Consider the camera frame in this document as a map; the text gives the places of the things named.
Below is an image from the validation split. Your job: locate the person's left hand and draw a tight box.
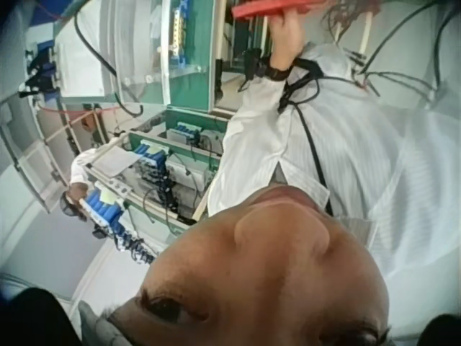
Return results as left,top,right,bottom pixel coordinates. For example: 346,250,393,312
268,10,308,71

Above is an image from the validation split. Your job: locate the red plastic tray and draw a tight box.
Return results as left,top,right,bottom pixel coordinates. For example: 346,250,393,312
231,0,327,19

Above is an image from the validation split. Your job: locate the black wrist band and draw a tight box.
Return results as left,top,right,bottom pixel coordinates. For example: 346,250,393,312
237,48,295,93

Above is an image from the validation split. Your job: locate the green cabinet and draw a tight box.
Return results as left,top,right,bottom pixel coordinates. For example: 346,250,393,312
158,0,226,113

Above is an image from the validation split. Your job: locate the clear plastic panel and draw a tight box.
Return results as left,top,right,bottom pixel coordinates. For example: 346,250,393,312
107,0,172,107

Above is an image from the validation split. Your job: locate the blue battery pack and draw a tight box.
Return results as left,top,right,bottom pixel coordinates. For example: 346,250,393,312
81,190,126,227
132,141,171,169
166,121,201,143

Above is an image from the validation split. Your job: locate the green equipment rack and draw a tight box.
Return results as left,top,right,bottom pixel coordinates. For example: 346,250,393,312
85,104,231,237

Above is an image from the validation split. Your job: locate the white paper sheet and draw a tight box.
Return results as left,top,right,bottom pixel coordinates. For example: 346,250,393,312
87,145,140,178

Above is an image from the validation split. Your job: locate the beige frame bar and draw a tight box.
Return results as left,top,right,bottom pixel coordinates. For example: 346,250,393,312
359,10,372,57

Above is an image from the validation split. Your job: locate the black wrist band cable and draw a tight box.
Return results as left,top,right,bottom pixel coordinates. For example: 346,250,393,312
277,57,334,217

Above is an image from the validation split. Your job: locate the bundle of black cables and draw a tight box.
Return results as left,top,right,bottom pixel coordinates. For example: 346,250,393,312
323,0,461,98

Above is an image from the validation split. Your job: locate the thick black cable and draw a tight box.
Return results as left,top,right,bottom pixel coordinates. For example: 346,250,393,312
73,9,145,117

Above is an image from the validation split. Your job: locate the red cable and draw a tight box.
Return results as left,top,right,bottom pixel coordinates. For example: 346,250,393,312
35,102,120,125

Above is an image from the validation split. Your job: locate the black device with cables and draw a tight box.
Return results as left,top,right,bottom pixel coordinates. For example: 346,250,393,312
17,46,61,98

